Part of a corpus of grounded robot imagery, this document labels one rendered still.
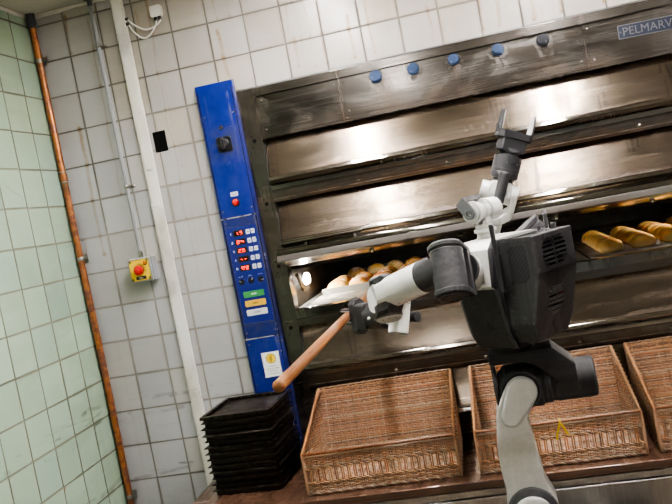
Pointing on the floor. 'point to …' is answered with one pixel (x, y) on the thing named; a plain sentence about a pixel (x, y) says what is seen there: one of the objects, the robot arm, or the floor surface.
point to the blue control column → (229, 182)
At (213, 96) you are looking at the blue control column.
